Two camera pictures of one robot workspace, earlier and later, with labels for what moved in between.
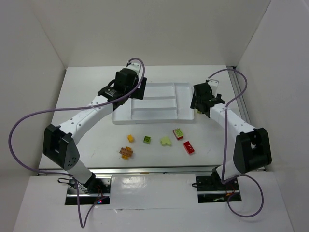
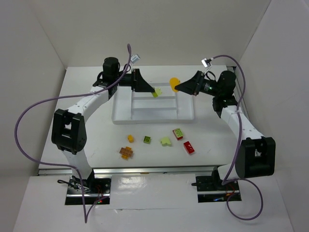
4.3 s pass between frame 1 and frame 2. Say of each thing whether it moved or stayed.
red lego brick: stayed
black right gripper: moved
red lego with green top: stayed
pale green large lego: stayed
